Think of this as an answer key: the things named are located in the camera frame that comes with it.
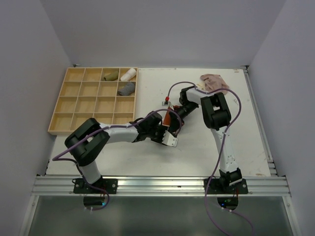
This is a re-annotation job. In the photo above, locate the white rolled underwear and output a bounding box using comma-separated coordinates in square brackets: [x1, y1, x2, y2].
[121, 68, 137, 82]

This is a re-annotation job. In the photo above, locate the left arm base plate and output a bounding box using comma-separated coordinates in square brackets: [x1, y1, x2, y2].
[72, 178, 118, 194]

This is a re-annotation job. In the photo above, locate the wooden compartment tray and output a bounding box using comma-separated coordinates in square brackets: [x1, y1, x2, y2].
[48, 67, 138, 135]

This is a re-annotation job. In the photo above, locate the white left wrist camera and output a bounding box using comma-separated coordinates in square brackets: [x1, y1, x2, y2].
[162, 131, 178, 147]

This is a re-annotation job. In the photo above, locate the aluminium mounting rail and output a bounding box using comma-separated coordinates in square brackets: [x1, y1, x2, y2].
[31, 175, 290, 197]

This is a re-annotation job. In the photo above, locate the pink underwear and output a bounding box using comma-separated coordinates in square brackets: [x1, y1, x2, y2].
[200, 74, 229, 95]

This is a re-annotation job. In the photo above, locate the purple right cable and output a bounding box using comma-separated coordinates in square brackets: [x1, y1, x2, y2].
[166, 81, 254, 236]

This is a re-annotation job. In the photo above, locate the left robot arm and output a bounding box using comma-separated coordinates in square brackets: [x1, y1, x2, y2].
[64, 113, 168, 193]

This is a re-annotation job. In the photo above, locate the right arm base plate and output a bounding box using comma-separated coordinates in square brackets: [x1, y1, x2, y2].
[203, 177, 248, 195]

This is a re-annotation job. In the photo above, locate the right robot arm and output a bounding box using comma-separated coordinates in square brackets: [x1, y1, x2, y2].
[175, 86, 243, 193]

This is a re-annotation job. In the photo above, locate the grey rolled underwear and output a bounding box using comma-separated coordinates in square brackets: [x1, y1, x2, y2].
[117, 82, 135, 96]

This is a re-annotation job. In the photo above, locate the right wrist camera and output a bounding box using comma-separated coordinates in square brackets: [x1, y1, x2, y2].
[162, 96, 172, 107]

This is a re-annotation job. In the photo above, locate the olive rolled underwear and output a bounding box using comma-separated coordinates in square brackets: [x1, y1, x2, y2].
[103, 71, 119, 81]

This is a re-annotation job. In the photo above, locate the orange and cream underwear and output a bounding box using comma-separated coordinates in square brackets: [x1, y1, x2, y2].
[162, 105, 180, 127]

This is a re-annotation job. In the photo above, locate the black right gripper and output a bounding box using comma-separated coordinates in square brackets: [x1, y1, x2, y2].
[168, 101, 197, 132]

